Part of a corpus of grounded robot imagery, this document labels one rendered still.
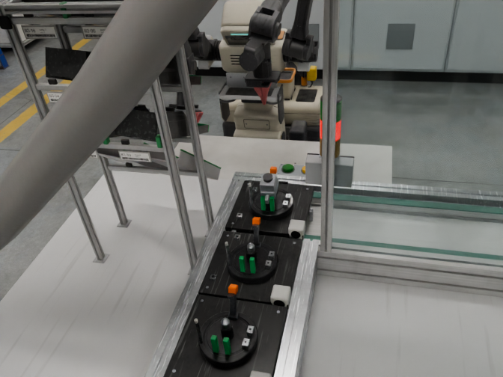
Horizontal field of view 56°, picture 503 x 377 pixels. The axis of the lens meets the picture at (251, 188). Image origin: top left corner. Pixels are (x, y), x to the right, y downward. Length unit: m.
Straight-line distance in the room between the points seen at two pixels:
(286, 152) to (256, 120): 0.30
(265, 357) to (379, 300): 0.40
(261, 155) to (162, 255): 0.64
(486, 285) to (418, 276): 0.17
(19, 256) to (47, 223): 0.30
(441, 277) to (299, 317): 0.43
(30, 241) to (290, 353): 2.35
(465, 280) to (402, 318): 0.20
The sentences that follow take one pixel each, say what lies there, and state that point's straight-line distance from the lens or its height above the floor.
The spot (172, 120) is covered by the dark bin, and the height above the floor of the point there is 1.32.
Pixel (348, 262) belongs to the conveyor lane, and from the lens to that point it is 1.37.
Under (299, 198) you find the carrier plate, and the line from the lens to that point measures 1.51.
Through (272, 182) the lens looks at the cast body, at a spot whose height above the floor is 1.09.
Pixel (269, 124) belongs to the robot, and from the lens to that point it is 2.16.
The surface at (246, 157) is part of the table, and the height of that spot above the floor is 0.86.
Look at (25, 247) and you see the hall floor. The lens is 3.21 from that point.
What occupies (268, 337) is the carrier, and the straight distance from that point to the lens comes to 1.16.
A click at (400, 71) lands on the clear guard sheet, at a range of 1.05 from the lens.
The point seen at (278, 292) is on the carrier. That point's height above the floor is 0.99.
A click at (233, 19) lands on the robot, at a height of 1.33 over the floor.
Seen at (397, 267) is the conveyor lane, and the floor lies 0.93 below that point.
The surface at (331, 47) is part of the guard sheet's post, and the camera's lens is 1.02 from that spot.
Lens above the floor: 1.92
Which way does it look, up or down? 37 degrees down
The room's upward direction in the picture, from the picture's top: 6 degrees counter-clockwise
